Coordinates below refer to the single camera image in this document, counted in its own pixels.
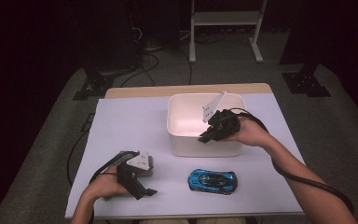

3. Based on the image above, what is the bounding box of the white metal stand frame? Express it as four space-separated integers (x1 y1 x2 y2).
188 0 269 64

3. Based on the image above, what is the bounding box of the black stand base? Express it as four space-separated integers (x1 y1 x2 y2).
72 66 117 102
281 63 332 98

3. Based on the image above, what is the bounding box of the black looped floor cable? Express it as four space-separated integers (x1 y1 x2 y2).
119 51 160 89

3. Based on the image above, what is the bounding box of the thin black floor cable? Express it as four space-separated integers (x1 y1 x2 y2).
66 113 96 187

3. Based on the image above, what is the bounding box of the person's right hand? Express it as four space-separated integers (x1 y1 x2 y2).
226 116 276 148

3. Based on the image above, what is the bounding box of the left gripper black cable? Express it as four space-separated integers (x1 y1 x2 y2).
88 150 129 224

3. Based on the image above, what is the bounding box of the white plastic bin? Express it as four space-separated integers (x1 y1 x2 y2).
166 92 248 159

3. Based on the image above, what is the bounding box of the pale lilac table mat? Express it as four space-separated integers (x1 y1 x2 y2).
64 92 308 220

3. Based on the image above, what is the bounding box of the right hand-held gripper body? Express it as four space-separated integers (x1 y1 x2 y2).
201 91 242 143

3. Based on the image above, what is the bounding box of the person's left hand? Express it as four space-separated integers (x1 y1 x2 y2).
87 165 131 203

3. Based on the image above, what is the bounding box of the wooden table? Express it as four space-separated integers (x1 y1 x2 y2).
64 82 308 221

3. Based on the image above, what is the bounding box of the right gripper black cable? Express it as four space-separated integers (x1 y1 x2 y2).
228 106 355 217

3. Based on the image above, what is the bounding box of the blue toy car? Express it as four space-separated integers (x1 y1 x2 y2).
187 168 239 196

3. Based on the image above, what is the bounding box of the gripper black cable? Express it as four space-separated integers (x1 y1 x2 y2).
88 150 129 224
228 106 355 217

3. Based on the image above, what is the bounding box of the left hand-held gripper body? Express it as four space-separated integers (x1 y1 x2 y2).
116 150 152 201

